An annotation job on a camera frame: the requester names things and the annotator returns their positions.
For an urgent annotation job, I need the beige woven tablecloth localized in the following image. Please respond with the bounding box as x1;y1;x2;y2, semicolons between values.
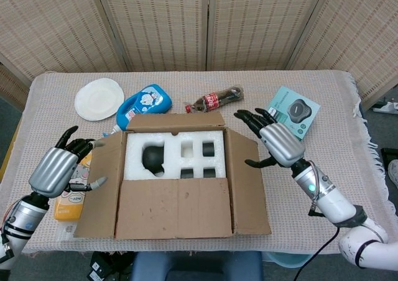
0;70;389;256

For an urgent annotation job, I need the white shoe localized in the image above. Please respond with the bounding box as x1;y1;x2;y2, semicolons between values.
387;159;398;188

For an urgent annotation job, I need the black power cable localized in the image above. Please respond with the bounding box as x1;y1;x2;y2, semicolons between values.
294;228;340;281

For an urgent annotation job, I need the white foam insert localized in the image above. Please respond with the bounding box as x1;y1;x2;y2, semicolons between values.
123;131;227;182

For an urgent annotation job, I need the white screen foot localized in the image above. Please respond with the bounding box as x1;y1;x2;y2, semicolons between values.
372;101;398;113

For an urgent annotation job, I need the teal speaker product box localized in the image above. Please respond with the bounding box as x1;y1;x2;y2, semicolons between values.
267;86;321;142

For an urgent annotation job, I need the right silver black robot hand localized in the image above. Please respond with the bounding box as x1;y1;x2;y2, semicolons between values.
233;108;306;170

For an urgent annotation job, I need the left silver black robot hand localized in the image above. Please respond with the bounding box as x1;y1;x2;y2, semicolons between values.
28;126;108;198

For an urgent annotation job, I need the woven folding screen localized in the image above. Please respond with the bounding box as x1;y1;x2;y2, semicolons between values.
0;0;398;111

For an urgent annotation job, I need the black round device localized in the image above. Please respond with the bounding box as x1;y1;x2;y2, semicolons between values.
142;143;167;177

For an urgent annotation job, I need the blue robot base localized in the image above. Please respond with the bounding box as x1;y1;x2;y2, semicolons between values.
132;250;264;281

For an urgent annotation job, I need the clear plastic packaging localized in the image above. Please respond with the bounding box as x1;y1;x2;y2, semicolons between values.
57;221;78;241

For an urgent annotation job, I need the black equipment under table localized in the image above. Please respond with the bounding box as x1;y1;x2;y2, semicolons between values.
88;251;134;281

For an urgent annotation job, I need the blue cartoon detergent bottle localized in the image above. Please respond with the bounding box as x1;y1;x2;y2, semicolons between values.
112;84;174;132

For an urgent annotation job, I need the red cardboard shipping box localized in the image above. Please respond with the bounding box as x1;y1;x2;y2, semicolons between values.
73;112;272;240

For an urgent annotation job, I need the teal bucket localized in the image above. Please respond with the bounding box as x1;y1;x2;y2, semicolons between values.
266;251;315;269

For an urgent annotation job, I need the white paper plate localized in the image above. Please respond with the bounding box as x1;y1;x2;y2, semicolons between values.
74;78;125;121

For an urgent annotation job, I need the crushed cola bottle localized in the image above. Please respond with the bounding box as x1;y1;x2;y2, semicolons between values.
185;87;244;113

